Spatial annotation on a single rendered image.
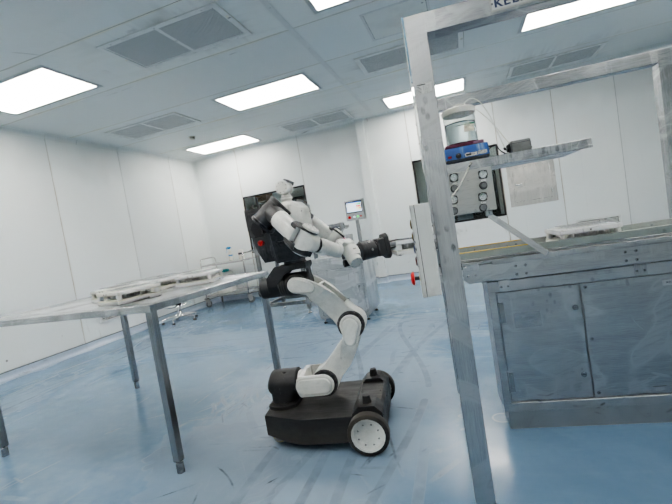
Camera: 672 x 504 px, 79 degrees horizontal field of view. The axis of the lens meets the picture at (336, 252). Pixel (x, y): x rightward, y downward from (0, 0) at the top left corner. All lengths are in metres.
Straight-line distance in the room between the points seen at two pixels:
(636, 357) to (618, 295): 0.28
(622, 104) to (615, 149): 0.65
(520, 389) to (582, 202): 5.51
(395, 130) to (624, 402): 5.94
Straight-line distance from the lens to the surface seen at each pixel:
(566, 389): 2.23
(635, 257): 2.13
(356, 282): 4.62
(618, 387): 2.29
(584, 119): 7.55
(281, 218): 1.85
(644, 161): 7.69
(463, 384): 1.36
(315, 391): 2.25
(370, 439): 2.10
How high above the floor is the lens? 1.07
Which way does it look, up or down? 3 degrees down
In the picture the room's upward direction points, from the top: 9 degrees counter-clockwise
